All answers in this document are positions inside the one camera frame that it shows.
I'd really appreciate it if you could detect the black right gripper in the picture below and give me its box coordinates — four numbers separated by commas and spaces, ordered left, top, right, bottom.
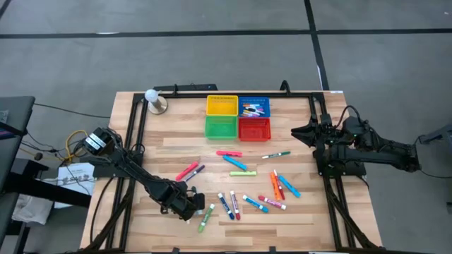
291, 113, 335, 160

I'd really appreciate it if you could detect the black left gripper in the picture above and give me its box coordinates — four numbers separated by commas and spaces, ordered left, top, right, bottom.
159, 181, 206, 222

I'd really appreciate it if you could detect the dark green Expo marker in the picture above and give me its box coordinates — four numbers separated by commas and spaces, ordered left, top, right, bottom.
191, 185, 205, 217

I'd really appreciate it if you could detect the green-capped thin marker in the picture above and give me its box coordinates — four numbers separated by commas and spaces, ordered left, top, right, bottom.
261, 150, 292, 159

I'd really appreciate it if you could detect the blue plastic basket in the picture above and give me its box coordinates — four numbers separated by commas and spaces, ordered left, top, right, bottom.
237, 95, 271, 118

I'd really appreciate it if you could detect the red plastic basket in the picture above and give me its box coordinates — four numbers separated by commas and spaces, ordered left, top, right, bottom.
237, 116, 272, 142

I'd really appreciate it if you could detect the light blue highlighter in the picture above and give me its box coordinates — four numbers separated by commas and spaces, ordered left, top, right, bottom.
278, 175, 302, 199
222, 155, 249, 171

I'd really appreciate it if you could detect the orange highlighter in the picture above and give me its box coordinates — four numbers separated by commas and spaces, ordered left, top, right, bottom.
270, 171, 283, 202

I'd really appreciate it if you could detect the yellow-green highlighter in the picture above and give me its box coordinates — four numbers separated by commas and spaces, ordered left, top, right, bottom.
229, 170, 258, 178

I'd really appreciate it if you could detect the green plastic basket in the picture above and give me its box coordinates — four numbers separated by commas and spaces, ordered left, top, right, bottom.
204, 115, 239, 140

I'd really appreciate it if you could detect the yellow plastic basket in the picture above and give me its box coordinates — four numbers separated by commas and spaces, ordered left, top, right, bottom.
206, 95, 239, 117

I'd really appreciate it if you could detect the white bulb brass lamp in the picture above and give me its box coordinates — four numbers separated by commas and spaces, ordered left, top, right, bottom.
144, 88, 169, 115

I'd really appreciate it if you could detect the white paper sheet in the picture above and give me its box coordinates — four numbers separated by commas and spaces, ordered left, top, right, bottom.
54, 162, 96, 210

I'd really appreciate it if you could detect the black power strip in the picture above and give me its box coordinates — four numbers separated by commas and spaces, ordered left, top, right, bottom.
153, 83, 219, 92

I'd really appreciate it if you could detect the white crumpled cloth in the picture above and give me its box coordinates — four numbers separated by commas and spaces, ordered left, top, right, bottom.
11, 193, 54, 226

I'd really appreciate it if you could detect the black side desk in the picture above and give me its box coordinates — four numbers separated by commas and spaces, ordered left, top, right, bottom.
0, 95, 92, 254

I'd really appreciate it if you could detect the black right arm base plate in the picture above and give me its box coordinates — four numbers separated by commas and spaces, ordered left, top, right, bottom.
315, 147, 370, 178

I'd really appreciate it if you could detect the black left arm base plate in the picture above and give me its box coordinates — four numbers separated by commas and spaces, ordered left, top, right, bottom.
92, 155, 143, 179

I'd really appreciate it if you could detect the black floor cable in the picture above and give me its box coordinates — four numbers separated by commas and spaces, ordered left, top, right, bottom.
33, 102, 111, 119
412, 135, 452, 180

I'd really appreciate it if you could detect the yellow cable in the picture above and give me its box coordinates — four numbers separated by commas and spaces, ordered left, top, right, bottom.
17, 129, 89, 165

